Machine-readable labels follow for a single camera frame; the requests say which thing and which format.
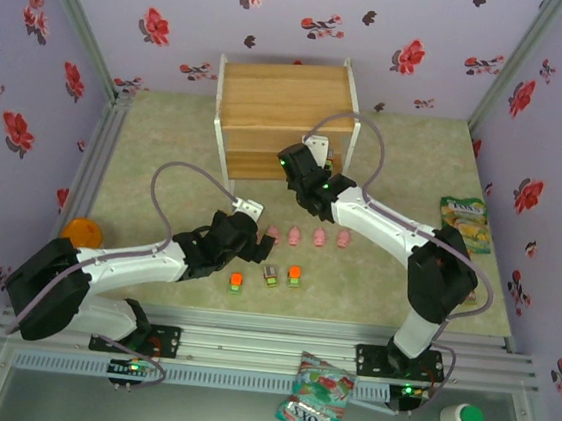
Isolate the aluminium side rail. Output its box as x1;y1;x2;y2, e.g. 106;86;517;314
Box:
23;82;137;317

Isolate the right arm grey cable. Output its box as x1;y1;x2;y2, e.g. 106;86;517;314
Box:
276;108;515;421

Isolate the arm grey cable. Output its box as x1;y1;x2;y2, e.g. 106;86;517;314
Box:
0;144;241;399
276;108;515;421

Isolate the aluminium corner post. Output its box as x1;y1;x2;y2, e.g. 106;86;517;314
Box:
467;0;562;143
19;0;131;99

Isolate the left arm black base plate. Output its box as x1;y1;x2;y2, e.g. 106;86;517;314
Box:
88;317;183;361

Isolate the white bottle green cap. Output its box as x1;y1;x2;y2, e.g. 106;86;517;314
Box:
438;400;487;421

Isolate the wooden shelf white frame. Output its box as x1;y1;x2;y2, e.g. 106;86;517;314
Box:
204;44;368;227

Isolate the teal Fox's candy bag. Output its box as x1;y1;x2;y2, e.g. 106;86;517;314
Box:
273;348;360;421

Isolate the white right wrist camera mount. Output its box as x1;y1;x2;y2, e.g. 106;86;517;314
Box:
300;133;333;165

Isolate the green Fox's candy bag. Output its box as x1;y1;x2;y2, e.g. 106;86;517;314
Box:
435;193;495;256

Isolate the white slotted cable duct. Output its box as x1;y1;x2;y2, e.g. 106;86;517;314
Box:
10;348;394;408

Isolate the left arm grey cable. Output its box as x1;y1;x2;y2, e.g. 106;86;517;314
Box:
0;144;241;399

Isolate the aluminium mounting rail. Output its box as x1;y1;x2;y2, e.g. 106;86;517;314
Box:
0;286;545;399

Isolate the jar with orange lid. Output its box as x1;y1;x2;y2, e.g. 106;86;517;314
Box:
59;215;108;253

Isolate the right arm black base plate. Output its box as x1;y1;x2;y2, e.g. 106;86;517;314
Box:
352;342;448;387

